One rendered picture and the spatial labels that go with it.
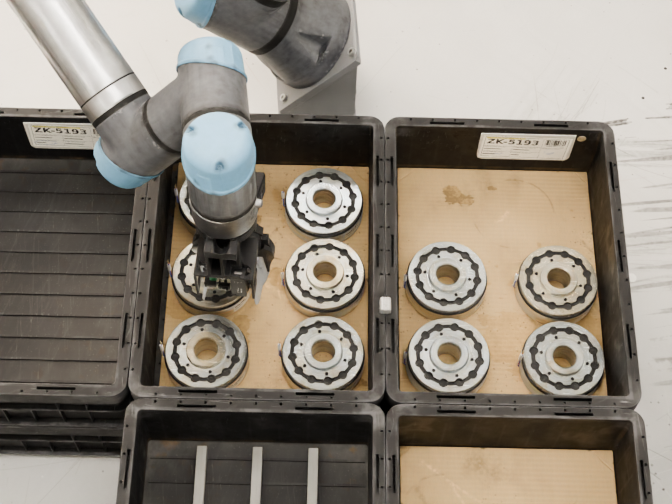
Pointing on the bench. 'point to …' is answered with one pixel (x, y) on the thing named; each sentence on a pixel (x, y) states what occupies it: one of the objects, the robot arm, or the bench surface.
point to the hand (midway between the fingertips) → (236, 276)
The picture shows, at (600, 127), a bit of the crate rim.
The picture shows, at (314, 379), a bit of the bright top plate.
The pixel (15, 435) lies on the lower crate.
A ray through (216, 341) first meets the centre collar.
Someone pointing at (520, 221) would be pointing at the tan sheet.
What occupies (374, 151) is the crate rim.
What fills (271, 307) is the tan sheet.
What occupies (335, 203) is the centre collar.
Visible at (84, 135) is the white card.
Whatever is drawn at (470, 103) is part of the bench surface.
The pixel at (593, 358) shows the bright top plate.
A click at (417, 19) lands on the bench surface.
